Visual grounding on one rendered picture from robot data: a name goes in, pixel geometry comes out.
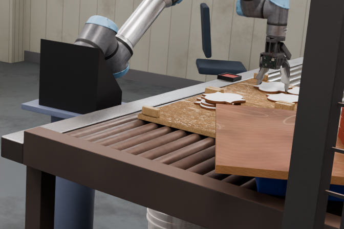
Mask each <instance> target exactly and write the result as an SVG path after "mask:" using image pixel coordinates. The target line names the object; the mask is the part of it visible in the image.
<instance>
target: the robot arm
mask: <svg viewBox="0 0 344 229"><path fill-rule="evenodd" d="M181 1H182V0H143V1H142V3H141V4H140V5H139V6H138V7H137V9H136V10H135V11H134V12H133V14H132V15H131V16H130V17H129V19H128V20H127V21H126V22H125V23H124V25H123V26H122V27H121V28H120V30H118V27H117V25H116V24H115V23H114V22H113V21H111V20H110V19H108V18H106V17H103V16H98V15H95V16H91V17H90V18H89V19H88V21H87V22H86V23H85V25H84V27H83V29H82V30H81V32H80V34H79V35H78V37H77V39H76V40H75V42H74V44H77V45H83V46H87V47H93V48H99V49H100V51H101V53H102V54H103V56H104V58H105V60H106V62H107V64H108V66H109V68H110V70H111V71H112V73H113V75H114V77H115V78H120V77H122V76H124V75H125V74H126V73H127V71H128V69H129V62H128V61H129V59H130V58H131V57H132V55H133V53H134V52H133V48H134V46H135V45H136V44H137V42H138V41H139V40H140V39H141V37H142V36H143V35H144V33H145V32H146V31H147V30H148V28H149V27H150V26H151V25H152V23H153V22H154V21H155V20H156V18H157V17H158V16H159V14H160V13H161V12H162V11H163V9H164V8H168V7H170V6H175V5H176V4H179V3H180V2H181ZM236 13H237V14H238V15H239V16H244V17H253V18H262V19H267V26H266V43H265V51H264V52H262V53H260V63H259V67H260V70H259V73H257V75H256V77H255V78H256V79H257V85H260V84H261V83H262V80H263V78H264V77H265V74H266V73H267V72H268V71H269V69H273V70H279V69H280V75H281V82H282V83H284V85H285V86H284V88H285V91H286V92H287V91H288V88H289V83H290V64H289V62H288V60H290V59H291V56H292V55H291V53H290V52H289V50H288V49H287V47H286V46H285V44H284V43H283V42H281V41H285V39H286V37H285V36H286V32H287V31H288V29H287V23H288V13H289V0H237V2H236ZM261 57H262V60H261ZM281 66H282V68H280V67H281Z"/></svg>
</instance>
